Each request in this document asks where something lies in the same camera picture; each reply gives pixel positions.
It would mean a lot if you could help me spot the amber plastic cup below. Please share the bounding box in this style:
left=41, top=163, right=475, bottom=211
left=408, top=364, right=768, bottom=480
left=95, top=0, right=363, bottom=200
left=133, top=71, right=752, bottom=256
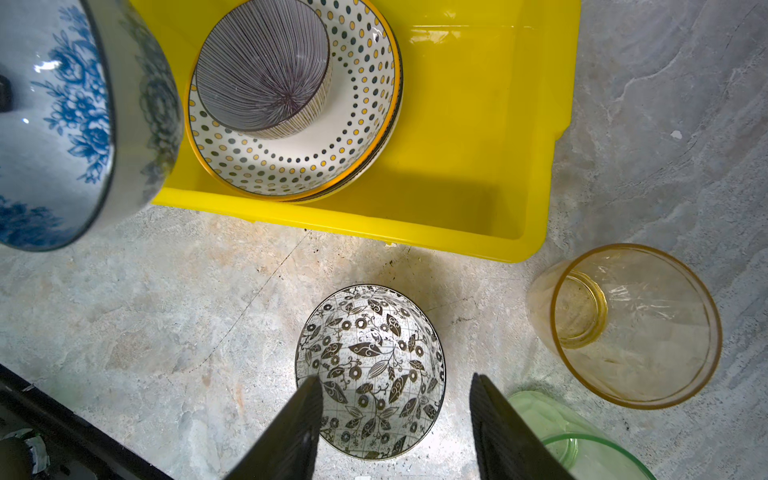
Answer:
left=527, top=243, right=723, bottom=410

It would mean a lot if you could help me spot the green plastic cup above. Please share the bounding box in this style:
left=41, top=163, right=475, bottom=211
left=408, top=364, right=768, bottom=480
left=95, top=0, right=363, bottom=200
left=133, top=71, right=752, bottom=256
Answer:
left=509, top=391, right=654, bottom=479

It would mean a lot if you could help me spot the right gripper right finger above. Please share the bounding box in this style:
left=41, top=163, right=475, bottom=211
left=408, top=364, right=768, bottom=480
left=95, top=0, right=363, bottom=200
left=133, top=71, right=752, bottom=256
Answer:
left=469, top=373, right=571, bottom=480

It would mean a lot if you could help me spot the dotted plate yellow rim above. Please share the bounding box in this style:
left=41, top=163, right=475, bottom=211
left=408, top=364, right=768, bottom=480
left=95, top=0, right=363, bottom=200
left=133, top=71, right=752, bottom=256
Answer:
left=186, top=1, right=404, bottom=202

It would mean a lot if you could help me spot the black leaf patterned bowl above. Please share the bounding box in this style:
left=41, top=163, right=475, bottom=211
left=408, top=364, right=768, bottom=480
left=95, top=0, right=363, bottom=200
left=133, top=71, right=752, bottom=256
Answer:
left=294, top=284, right=447, bottom=460

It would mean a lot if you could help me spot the blue floral bowl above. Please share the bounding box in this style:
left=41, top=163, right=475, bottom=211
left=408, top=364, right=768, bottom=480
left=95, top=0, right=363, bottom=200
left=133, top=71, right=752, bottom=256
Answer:
left=1, top=1, right=183, bottom=252

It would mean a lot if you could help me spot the white plate black striped rim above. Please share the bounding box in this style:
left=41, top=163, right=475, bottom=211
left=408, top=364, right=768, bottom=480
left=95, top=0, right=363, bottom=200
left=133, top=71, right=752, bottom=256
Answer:
left=293, top=17, right=405, bottom=204

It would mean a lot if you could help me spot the purple striped bowl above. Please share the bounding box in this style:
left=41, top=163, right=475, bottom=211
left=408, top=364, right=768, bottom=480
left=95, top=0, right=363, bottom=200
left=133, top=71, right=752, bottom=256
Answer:
left=195, top=0, right=333, bottom=139

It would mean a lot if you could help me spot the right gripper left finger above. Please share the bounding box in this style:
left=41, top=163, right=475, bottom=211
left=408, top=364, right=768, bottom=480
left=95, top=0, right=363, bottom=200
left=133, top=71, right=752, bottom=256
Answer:
left=226, top=375, right=323, bottom=479

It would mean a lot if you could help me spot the yellow plastic bin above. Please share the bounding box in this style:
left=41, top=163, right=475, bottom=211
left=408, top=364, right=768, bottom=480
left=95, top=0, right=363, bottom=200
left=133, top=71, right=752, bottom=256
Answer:
left=157, top=1, right=581, bottom=263

